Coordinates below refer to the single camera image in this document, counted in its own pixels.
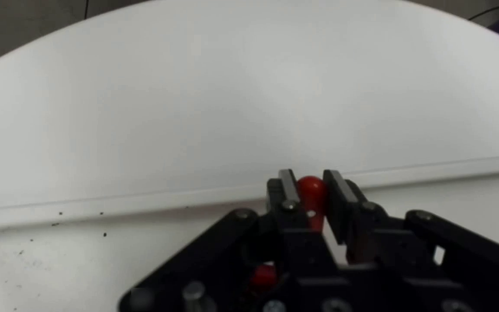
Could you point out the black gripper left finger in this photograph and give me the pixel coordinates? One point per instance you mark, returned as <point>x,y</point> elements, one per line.
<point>286,201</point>

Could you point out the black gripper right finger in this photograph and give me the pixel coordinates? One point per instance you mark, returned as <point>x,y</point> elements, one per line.
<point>347,214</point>

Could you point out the white plastic tray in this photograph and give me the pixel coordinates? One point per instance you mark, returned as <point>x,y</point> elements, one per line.
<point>87,261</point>

